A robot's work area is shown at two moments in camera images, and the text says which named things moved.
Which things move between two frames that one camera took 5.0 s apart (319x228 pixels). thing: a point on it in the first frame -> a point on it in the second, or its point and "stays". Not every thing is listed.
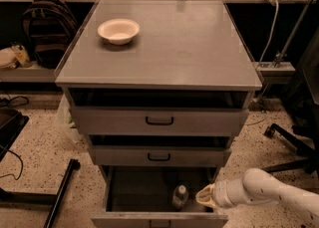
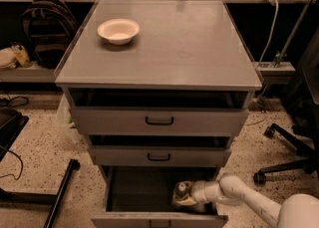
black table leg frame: [56, 200] stays
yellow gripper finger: [205, 195] -> [185, 201]
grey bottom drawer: [158, 196] stays
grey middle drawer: [159, 155] stays
